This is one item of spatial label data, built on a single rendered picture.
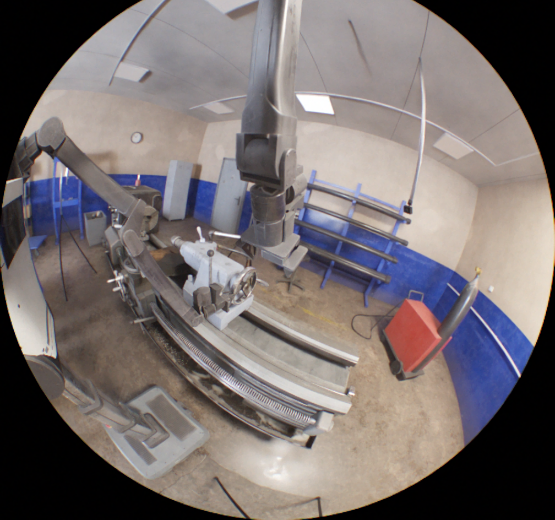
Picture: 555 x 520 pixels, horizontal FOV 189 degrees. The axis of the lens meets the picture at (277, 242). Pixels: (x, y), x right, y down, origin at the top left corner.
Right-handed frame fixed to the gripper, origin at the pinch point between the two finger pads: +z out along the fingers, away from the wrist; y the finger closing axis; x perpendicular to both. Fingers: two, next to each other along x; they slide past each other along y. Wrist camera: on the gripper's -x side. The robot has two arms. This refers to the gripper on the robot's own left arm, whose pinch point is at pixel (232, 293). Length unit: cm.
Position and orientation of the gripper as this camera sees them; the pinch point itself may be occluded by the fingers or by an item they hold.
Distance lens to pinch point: 82.9
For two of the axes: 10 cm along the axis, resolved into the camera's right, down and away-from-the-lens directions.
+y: -8.6, -3.6, 3.5
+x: -2.6, 9.2, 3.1
